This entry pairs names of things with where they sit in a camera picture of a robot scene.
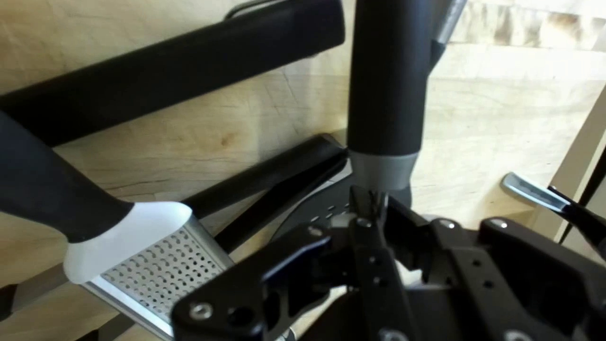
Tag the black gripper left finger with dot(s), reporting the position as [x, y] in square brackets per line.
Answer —
[296, 277]

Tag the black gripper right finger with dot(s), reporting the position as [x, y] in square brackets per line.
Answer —
[517, 285]

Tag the silver and black tool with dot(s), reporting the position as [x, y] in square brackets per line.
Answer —
[532, 192]

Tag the black slotted utensil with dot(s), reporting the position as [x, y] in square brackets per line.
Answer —
[277, 177]

